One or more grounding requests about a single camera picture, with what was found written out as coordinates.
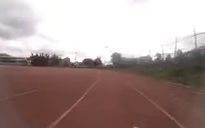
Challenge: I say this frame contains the round dark tree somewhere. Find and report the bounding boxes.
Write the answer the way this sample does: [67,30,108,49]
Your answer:
[110,51,123,66]

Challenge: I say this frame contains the red running track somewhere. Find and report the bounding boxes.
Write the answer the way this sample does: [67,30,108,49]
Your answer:
[0,64,205,128]

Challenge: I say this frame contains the dark clump of trees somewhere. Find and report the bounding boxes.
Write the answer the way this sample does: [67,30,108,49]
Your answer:
[29,52,63,67]

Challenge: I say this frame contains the thin pole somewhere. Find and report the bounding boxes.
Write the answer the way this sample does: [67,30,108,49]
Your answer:
[160,43,165,61]

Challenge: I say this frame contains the grass strip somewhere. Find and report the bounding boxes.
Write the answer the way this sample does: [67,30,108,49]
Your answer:
[114,63,205,92]

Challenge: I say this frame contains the long low building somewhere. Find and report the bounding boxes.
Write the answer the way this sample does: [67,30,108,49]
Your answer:
[0,52,32,66]

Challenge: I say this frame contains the tall utility pole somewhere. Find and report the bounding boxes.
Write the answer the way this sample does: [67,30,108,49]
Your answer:
[192,25,199,50]

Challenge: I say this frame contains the overhead wires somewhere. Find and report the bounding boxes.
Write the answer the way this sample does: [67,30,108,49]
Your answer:
[174,29,205,45]

